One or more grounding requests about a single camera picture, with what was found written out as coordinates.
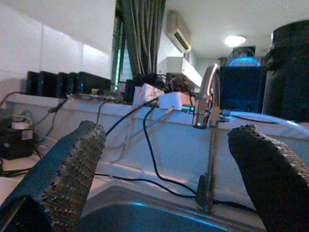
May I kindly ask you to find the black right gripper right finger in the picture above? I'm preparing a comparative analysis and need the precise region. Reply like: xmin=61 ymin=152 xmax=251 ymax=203
xmin=227 ymin=124 xmax=309 ymax=232

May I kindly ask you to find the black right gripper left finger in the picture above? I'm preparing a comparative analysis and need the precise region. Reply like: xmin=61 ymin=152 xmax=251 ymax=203
xmin=0 ymin=120 xmax=107 ymax=232

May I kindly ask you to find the black device with white labels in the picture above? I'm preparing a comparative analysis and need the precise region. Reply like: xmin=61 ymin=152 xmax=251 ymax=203
xmin=0 ymin=115 xmax=39 ymax=160

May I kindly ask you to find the black rectangular box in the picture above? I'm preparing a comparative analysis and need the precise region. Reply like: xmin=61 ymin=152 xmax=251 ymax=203
xmin=124 ymin=79 xmax=137 ymax=104
xmin=37 ymin=71 xmax=59 ymax=98
xmin=68 ymin=72 xmax=80 ymax=94
xmin=57 ymin=72 xmax=70 ymax=99
xmin=77 ymin=71 xmax=112 ymax=95
xmin=25 ymin=71 xmax=40 ymax=95

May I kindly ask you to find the steel sink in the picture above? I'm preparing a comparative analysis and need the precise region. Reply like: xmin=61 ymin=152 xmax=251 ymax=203
xmin=77 ymin=185 xmax=266 ymax=232

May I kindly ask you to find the chrome faucet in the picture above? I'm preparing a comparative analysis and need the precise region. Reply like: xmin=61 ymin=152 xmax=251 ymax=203
xmin=192 ymin=63 xmax=230 ymax=215

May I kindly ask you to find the black box with blue light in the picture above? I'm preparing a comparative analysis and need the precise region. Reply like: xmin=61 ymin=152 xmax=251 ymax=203
xmin=220 ymin=45 xmax=265 ymax=114

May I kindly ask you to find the large black appliance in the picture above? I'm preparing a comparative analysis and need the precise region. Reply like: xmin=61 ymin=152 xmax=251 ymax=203
xmin=262 ymin=19 xmax=309 ymax=123

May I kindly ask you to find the white plastic block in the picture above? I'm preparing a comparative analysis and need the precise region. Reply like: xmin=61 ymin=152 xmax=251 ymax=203
xmin=158 ymin=91 xmax=194 ymax=111

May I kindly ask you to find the round ceiling lamp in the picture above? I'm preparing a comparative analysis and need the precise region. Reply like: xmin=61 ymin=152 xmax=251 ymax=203
xmin=224 ymin=35 xmax=247 ymax=47

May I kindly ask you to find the grey curtain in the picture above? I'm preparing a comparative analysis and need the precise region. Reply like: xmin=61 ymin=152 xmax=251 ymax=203
xmin=115 ymin=0 xmax=168 ymax=76

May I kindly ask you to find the white air conditioner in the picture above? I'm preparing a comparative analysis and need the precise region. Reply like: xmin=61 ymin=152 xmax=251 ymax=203
xmin=165 ymin=11 xmax=193 ymax=54

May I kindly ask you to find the white hose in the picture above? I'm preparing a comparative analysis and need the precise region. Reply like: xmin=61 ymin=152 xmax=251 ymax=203
xmin=228 ymin=110 xmax=309 ymax=136

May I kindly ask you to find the black power cable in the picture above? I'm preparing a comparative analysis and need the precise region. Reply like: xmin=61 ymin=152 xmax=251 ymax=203
xmin=105 ymin=97 xmax=159 ymax=135
xmin=143 ymin=106 xmax=258 ymax=215
xmin=94 ymin=173 xmax=197 ymax=197
xmin=36 ymin=98 xmax=70 ymax=145

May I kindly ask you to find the white wall cabinet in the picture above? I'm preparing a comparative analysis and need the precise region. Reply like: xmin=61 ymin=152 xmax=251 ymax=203
xmin=158 ymin=56 xmax=203 ymax=88

